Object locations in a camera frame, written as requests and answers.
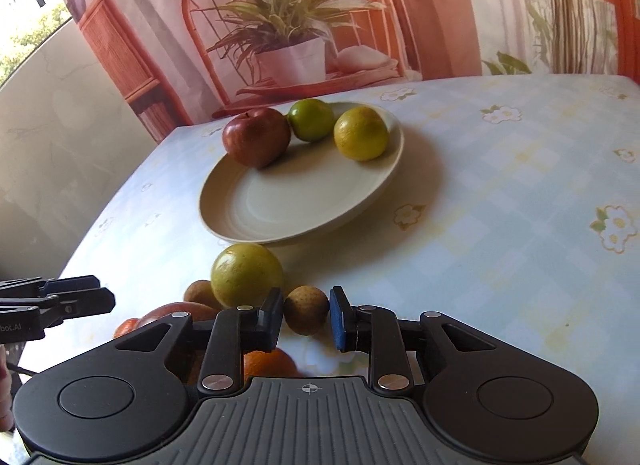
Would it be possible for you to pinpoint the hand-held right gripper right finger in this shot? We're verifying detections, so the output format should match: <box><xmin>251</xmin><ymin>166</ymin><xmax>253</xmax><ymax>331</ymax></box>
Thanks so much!
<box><xmin>329</xmin><ymin>286</ymin><xmax>506</xmax><ymax>392</ymax></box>

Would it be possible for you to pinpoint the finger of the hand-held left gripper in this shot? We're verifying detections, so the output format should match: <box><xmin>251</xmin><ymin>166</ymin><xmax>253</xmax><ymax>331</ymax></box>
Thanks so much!
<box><xmin>0</xmin><ymin>275</ymin><xmax>101</xmax><ymax>299</ymax></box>
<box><xmin>0</xmin><ymin>287</ymin><xmax>117</xmax><ymax>328</ymax></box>

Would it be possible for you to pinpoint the black cable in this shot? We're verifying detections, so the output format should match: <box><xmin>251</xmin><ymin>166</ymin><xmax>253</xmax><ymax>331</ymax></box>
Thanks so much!
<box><xmin>0</xmin><ymin>360</ymin><xmax>41</xmax><ymax>377</ymax></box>

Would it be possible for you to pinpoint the large green citrus fruit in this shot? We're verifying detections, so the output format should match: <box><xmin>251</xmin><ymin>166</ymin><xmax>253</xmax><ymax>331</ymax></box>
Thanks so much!
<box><xmin>210</xmin><ymin>243</ymin><xmax>285</xmax><ymax>310</ymax></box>

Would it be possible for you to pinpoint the cream round plate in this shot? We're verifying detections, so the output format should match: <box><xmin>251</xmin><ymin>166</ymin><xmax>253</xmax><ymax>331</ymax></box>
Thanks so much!
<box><xmin>199</xmin><ymin>101</ymin><xmax>405</xmax><ymax>245</ymax></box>

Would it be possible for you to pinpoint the small brown round fruit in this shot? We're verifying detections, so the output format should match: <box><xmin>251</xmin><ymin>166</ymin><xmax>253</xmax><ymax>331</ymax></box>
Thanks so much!
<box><xmin>283</xmin><ymin>285</ymin><xmax>331</xmax><ymax>336</ymax></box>
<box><xmin>183</xmin><ymin>280</ymin><xmax>221</xmax><ymax>310</ymax></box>

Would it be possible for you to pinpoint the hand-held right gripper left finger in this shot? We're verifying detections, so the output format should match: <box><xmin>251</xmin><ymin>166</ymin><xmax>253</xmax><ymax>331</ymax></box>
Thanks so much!
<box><xmin>114</xmin><ymin>287</ymin><xmax>285</xmax><ymax>394</ymax></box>

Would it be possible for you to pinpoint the small orange tangerine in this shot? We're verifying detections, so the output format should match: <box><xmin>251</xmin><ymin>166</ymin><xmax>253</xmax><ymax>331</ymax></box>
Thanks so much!
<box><xmin>113</xmin><ymin>317</ymin><xmax>141</xmax><ymax>339</ymax></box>

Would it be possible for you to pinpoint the printed room backdrop cloth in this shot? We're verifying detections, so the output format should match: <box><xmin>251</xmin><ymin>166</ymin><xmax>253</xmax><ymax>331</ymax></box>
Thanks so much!
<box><xmin>37</xmin><ymin>0</ymin><xmax>640</xmax><ymax>146</ymax></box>

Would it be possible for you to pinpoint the green lime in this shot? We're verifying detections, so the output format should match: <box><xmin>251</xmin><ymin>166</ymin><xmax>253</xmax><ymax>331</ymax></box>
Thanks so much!
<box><xmin>286</xmin><ymin>98</ymin><xmax>335</xmax><ymax>142</ymax></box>

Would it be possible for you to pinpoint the yellow-green citrus fruit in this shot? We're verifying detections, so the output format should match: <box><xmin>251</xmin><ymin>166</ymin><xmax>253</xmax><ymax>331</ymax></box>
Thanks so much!
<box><xmin>333</xmin><ymin>106</ymin><xmax>390</xmax><ymax>162</ymax></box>

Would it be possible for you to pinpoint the person's left forearm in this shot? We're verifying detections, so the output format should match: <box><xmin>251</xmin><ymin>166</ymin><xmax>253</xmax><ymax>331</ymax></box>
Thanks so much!
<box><xmin>0</xmin><ymin>345</ymin><xmax>13</xmax><ymax>433</ymax></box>

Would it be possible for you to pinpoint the green tree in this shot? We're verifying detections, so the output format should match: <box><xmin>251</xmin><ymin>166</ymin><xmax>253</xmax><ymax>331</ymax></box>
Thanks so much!
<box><xmin>0</xmin><ymin>2</ymin><xmax>71</xmax><ymax>86</ymax></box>

